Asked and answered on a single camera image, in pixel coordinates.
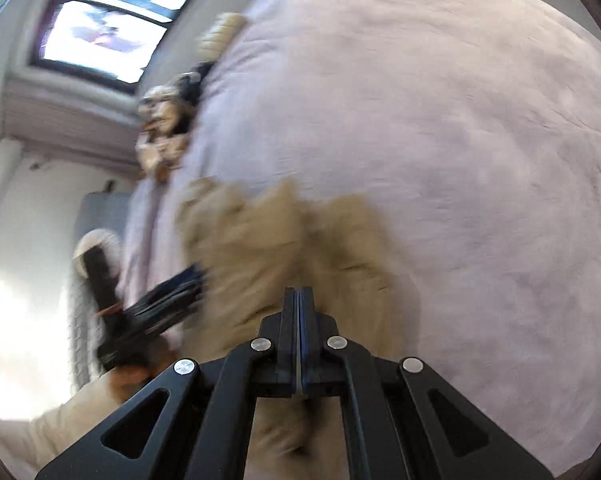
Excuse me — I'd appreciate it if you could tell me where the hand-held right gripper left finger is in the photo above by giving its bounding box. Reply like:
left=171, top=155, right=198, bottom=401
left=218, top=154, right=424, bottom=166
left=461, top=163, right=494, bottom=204
left=34, top=287, right=302, bottom=480

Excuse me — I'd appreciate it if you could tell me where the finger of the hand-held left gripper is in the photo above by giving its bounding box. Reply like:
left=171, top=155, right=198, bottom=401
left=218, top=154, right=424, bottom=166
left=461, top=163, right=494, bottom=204
left=125, top=264, right=208, bottom=333

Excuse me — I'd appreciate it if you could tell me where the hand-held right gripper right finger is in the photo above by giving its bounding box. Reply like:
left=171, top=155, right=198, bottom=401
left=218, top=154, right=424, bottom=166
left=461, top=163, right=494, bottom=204
left=300, top=287, right=554, bottom=480

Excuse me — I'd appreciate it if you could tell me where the beige puffer coat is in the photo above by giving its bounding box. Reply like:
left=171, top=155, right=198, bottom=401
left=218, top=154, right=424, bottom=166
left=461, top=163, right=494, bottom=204
left=178, top=177, right=406, bottom=480

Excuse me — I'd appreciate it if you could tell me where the dark clothes pile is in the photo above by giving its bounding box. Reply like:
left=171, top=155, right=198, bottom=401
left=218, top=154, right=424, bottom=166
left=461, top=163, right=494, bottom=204
left=174, top=61, right=217, bottom=107

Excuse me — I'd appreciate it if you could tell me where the person's left hand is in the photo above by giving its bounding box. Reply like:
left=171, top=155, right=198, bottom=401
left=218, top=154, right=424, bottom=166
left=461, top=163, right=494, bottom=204
left=108, top=360, right=154, bottom=403

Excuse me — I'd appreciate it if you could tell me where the white knit throw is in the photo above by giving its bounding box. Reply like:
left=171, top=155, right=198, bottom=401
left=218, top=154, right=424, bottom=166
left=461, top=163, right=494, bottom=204
left=64, top=259, right=112, bottom=392

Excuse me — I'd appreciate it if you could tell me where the white round pleated cushion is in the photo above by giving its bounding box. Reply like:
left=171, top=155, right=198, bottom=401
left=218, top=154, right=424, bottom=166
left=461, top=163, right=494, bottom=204
left=72, top=227, right=124, bottom=281

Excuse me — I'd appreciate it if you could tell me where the grey padded chair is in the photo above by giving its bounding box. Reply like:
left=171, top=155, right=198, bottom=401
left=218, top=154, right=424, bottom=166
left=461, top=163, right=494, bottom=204
left=78, top=191, right=137, bottom=241

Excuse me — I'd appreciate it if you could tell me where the lavender bed blanket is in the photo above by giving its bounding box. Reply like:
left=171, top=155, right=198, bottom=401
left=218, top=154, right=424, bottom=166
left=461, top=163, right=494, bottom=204
left=123, top=0, right=601, bottom=480

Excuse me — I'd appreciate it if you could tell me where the cream puffer jacket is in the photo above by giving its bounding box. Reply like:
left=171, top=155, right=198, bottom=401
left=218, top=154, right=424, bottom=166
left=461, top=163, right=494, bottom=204
left=199, top=12, right=247, bottom=62

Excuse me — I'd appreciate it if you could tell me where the dark framed window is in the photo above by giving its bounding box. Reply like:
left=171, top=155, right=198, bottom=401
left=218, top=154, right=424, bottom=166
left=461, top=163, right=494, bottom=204
left=28, top=0, right=222, bottom=94

